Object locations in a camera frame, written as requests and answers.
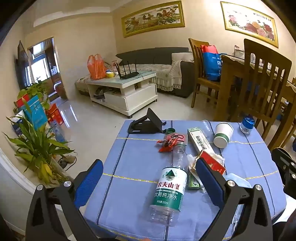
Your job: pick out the green pothos plant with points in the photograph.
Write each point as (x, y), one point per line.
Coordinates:
(34, 89)

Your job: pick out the framed horse painting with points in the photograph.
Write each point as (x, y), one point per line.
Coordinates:
(152, 18)

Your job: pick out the blue striped tablecloth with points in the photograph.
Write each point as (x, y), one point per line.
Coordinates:
(134, 162)

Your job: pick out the long-leaf potted plant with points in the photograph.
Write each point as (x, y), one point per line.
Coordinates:
(37, 146)

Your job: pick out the black wall television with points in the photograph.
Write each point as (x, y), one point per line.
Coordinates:
(23, 62)

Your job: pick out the wooden dining table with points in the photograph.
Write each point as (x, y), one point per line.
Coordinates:
(227, 69)

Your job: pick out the wooden slat-back chair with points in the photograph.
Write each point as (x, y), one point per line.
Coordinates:
(291, 92)
(256, 69)
(196, 53)

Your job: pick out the white paper cup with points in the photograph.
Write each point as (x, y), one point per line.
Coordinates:
(223, 134)

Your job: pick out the grey sofa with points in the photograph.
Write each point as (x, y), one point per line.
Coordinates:
(143, 54)

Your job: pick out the black phone stand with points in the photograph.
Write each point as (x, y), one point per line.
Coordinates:
(138, 126)

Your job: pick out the clear plastic water bottle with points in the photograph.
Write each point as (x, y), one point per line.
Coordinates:
(171, 185)

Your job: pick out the red shopping bag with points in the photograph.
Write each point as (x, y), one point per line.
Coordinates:
(209, 49)

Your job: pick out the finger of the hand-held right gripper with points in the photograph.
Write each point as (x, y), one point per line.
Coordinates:
(283, 160)

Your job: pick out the black wifi router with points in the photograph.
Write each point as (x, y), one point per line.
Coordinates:
(129, 75)

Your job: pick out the white coffee table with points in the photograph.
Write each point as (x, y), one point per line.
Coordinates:
(129, 99)

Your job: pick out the clear empty plastic bottle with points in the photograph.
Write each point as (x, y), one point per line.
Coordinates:
(205, 126)

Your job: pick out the green bottle cap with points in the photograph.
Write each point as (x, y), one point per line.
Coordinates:
(170, 130)

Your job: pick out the blue gift box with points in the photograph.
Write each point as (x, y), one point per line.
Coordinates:
(35, 113)

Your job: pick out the green and white toothpaste box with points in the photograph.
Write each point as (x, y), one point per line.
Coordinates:
(198, 140)

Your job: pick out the framed flower painting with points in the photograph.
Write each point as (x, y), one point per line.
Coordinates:
(249, 23)

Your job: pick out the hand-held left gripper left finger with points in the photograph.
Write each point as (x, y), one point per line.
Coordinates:
(89, 178)

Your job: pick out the red cigarette box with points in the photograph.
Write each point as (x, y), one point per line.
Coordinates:
(211, 162)

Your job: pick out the small blue-capped bottle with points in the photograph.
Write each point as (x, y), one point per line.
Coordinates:
(247, 125)

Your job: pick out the red snack wrapper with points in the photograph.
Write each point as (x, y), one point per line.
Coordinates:
(170, 142)

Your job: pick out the small red and white box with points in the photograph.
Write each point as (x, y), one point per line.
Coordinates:
(115, 64)

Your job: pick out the blue face mask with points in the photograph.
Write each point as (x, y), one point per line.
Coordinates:
(238, 182)

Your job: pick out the orange plastic bag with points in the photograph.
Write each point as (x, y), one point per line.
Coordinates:
(96, 68)

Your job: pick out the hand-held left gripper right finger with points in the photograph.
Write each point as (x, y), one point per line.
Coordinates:
(208, 178)

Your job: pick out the pack of water bottles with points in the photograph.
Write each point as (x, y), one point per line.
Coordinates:
(57, 132)

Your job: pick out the red gift box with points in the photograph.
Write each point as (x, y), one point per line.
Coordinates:
(54, 114)

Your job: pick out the blue shopping bag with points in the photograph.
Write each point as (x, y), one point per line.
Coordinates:
(211, 67)

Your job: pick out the yellow cup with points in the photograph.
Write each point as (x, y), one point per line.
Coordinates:
(109, 75)

